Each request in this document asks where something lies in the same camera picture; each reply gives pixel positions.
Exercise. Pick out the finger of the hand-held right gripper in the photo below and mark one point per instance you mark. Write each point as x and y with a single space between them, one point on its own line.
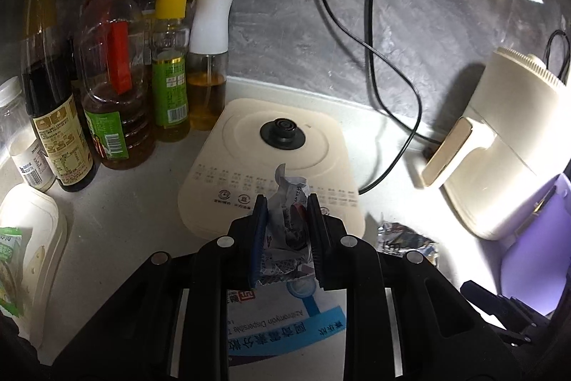
499 303

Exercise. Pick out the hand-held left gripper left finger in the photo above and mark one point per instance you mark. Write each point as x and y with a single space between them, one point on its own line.
258 238

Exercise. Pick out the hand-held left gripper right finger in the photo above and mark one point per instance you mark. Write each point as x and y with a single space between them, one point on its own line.
316 238

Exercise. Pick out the printed paper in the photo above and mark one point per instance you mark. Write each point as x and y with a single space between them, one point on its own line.
287 224

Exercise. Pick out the purple plastic bucket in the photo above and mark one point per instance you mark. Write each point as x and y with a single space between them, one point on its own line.
535 256

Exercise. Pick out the blue white medicine box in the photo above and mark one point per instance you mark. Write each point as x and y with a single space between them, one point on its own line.
285 327

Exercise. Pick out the crumpled silver foil wrapper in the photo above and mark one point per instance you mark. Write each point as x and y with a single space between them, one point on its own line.
403 245

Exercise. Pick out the cream appliance base black knob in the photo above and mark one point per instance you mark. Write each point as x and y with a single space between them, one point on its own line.
250 149

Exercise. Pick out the cream air fryer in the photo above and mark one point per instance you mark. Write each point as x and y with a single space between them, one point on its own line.
508 140

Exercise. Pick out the yellow-cap green-label bottle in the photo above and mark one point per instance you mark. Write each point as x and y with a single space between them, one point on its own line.
169 95

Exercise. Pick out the white-top oil sprayer bottle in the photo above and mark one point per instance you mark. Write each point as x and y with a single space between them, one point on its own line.
209 50

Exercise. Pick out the red-cap oil bottle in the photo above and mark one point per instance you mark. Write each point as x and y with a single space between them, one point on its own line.
111 108

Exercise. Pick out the white plastic tray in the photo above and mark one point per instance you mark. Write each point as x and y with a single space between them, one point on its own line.
40 256

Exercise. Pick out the green snack packet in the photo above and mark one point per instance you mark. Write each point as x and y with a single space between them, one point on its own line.
9 269

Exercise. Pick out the dark soy sauce bottle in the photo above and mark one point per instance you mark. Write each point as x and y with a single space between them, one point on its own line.
49 95

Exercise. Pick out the small clear jar white cap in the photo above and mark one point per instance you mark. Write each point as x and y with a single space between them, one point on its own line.
22 140

